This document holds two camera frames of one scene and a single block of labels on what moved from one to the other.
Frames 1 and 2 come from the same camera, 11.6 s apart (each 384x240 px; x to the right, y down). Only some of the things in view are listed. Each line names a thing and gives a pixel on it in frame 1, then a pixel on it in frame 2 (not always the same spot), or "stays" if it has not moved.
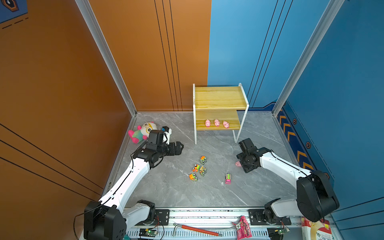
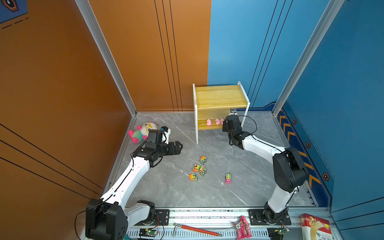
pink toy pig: (217, 122) stays
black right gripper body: (244, 162) to (225, 128)
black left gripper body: (169, 150) stays
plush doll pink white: (142, 133) stays
